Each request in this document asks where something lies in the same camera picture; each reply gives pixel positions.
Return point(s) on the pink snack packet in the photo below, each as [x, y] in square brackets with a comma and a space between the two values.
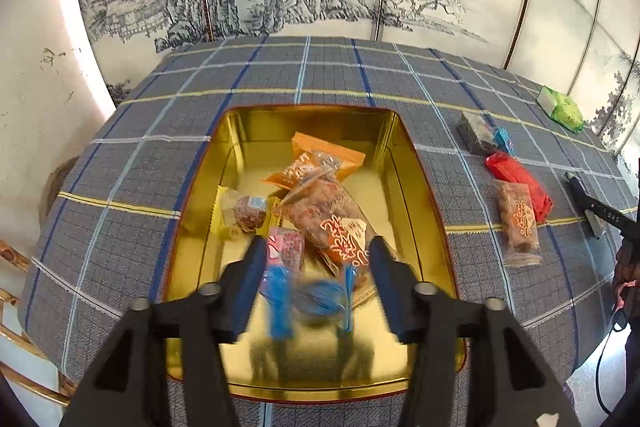
[287, 247]

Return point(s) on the light blue small snack packet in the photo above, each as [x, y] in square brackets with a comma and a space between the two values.
[504, 141]

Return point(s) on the grey plaid tablecloth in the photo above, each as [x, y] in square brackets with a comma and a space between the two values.
[125, 177]

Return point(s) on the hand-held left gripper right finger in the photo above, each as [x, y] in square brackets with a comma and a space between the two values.
[392, 292]

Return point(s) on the clear pastry packet orange print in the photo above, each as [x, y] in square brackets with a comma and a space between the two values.
[520, 222]

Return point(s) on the brown round woven object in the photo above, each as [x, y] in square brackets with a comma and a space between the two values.
[57, 187]

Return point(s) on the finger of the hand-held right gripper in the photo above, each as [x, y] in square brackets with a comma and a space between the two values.
[585, 202]

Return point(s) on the red snack packet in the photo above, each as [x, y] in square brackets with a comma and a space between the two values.
[520, 179]

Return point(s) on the wooden chair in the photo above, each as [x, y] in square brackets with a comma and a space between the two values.
[15, 257]

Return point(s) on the green snack packet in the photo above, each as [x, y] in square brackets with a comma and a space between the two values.
[562, 109]

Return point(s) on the blue dark candy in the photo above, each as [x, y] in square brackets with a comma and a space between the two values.
[310, 299]

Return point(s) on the clear packet dark cake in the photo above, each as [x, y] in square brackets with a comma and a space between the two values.
[475, 132]

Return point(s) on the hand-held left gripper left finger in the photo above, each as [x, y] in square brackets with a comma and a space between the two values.
[247, 287]

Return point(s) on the orange snack packet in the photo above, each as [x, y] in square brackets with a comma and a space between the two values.
[325, 152]

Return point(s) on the clear peanut snack packet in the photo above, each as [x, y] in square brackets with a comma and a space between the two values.
[330, 222]

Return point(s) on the yellow candy packet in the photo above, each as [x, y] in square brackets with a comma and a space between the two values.
[250, 212]

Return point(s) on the person's dark clothing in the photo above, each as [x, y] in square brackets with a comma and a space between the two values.
[631, 267]

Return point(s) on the red tin box gold inside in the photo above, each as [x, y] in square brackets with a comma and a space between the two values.
[400, 217]

